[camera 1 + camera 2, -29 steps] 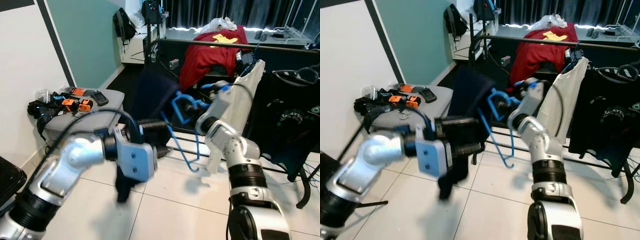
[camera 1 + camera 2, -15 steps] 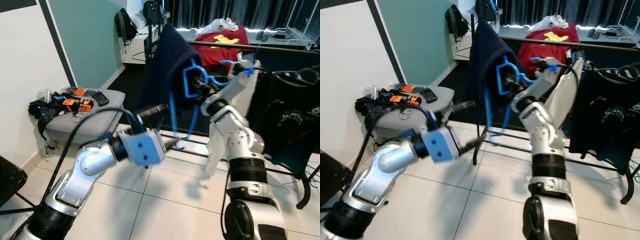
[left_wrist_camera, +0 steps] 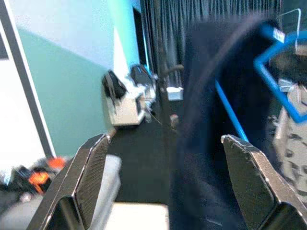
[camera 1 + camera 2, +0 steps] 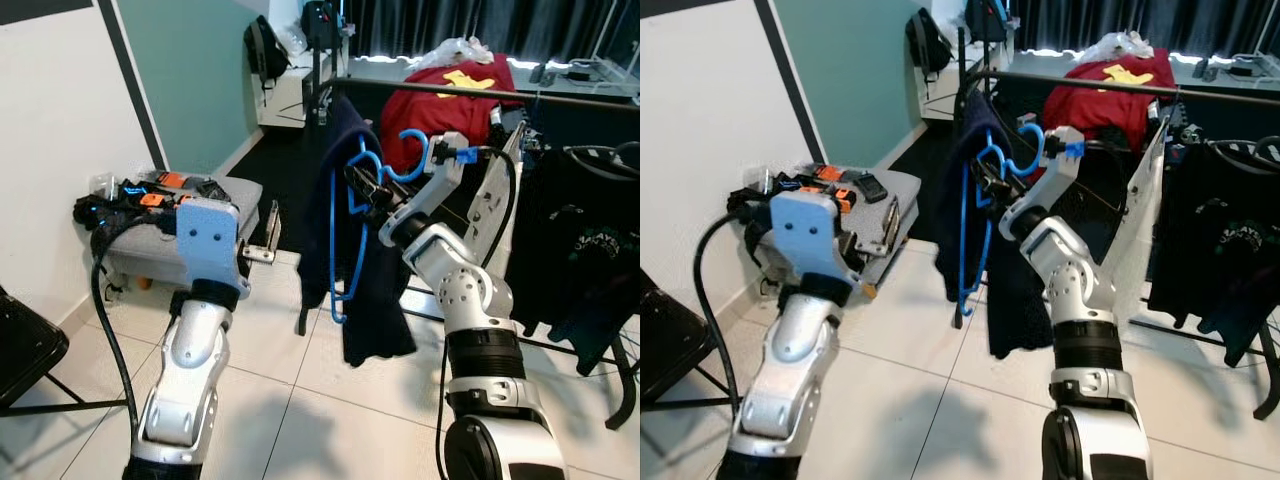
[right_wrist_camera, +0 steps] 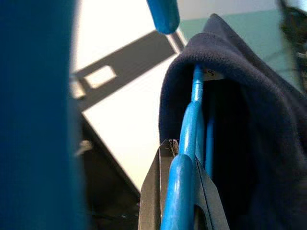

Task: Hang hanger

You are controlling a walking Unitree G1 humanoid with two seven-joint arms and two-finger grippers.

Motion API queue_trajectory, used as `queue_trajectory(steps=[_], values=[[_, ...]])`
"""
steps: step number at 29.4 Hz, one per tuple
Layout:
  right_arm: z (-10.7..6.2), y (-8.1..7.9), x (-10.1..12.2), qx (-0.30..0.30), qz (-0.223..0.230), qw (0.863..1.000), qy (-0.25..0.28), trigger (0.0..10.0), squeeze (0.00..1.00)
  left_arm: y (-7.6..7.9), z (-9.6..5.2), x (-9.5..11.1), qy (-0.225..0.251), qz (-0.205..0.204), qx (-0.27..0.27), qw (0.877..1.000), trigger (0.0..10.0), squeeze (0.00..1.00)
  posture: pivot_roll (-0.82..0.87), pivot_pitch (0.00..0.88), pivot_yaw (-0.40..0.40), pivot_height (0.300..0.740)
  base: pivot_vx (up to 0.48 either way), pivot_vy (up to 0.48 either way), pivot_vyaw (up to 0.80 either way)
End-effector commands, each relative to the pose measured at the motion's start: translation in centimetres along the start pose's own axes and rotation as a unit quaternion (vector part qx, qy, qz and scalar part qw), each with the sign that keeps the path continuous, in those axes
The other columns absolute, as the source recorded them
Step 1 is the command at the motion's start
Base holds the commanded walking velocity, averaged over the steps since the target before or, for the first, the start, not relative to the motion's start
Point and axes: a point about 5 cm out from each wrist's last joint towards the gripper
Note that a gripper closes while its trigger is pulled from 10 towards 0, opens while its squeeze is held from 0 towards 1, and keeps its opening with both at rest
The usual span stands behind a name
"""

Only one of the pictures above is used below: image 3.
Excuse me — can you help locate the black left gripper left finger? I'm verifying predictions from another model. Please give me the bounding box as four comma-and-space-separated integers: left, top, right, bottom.
26, 133, 111, 230

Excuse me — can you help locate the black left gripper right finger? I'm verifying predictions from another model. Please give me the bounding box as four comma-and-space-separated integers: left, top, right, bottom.
220, 134, 307, 230

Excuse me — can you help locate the navy blue garment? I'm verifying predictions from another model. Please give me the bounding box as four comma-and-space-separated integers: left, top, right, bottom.
176, 16, 288, 230

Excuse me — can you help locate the blue plastic clothes hanger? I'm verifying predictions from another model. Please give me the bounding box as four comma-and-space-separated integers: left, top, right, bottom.
214, 23, 307, 143

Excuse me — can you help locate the orange black device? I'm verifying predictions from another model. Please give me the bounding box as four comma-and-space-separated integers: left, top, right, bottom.
47, 157, 67, 170
28, 171, 50, 192

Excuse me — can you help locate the white cartoon print T-shirt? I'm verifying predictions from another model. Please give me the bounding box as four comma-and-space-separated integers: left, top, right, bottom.
272, 82, 307, 198

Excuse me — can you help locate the black carpet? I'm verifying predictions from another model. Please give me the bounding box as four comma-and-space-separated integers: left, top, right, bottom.
107, 119, 178, 204

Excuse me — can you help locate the white shelf unit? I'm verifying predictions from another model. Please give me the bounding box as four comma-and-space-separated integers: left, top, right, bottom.
105, 92, 147, 127

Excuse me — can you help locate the black backpack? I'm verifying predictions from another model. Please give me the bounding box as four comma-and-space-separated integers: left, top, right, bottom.
102, 69, 128, 103

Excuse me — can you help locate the small pale box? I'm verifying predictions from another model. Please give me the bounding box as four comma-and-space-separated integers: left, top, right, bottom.
166, 86, 184, 101

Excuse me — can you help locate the black bag on stand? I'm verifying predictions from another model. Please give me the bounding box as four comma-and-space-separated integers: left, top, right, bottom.
130, 64, 157, 87

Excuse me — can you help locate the dark curtain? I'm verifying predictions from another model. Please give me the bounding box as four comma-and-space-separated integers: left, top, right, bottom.
140, 0, 283, 96

